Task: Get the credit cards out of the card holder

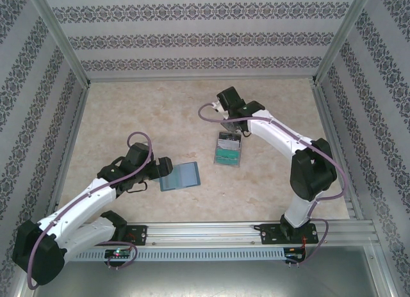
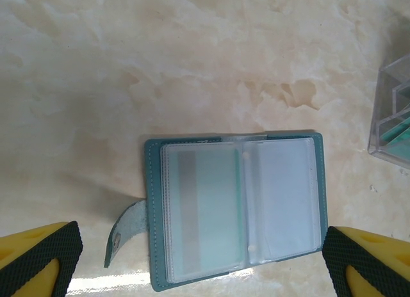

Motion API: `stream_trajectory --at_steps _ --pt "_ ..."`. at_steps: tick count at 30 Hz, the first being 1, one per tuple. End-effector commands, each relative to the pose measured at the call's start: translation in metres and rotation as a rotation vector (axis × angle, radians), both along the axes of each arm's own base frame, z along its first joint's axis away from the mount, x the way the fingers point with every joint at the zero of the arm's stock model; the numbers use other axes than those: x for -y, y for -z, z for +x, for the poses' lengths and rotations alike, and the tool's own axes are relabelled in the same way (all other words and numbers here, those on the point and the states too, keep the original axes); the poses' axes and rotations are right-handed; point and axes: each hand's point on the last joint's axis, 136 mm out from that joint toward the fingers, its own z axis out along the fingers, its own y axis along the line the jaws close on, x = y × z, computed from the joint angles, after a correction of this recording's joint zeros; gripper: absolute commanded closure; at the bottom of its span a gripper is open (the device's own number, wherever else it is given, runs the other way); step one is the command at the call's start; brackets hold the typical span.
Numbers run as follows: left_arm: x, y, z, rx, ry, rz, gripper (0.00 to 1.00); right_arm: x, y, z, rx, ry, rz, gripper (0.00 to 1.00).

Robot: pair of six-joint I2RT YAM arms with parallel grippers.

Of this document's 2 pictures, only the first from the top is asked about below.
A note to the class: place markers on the aluminium side rail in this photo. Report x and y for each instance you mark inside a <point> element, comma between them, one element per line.
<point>77,117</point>
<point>329,117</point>

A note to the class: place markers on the grey metal panel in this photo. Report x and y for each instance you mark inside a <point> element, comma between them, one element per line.
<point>205,281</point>

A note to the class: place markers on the black VIP card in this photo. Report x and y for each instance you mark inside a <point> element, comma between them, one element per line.
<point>229,137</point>

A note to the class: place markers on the right small circuit board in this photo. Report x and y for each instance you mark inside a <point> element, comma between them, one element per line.
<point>294,257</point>

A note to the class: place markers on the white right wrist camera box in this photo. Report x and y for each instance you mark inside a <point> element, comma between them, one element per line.
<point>220,110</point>

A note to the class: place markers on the aluminium frame post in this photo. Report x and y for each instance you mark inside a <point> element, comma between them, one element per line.
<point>62,41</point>
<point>338,41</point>

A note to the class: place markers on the white card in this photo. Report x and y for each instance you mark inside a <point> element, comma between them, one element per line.
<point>228,145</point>

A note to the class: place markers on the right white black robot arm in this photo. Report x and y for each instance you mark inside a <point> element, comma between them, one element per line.
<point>275,133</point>

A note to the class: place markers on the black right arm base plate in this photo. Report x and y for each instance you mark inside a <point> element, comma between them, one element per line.
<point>267,233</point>

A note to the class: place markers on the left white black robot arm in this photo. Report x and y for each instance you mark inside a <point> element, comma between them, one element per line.
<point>80,207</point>

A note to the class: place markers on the small circuit board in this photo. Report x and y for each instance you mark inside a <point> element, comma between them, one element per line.
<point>118,253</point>
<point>294,257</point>

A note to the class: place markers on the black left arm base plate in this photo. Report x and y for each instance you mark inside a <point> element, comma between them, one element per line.
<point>141,233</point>

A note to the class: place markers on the clear plastic card box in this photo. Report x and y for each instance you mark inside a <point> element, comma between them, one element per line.
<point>225,166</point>

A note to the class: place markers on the left small circuit board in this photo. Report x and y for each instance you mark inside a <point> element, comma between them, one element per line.
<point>118,253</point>

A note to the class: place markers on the aluminium mounting rail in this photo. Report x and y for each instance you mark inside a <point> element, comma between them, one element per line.
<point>205,233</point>

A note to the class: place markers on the blue card holder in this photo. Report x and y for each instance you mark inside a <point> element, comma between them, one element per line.
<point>185,177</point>

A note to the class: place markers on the green VIP card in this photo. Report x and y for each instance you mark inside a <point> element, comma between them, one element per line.
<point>227,157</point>

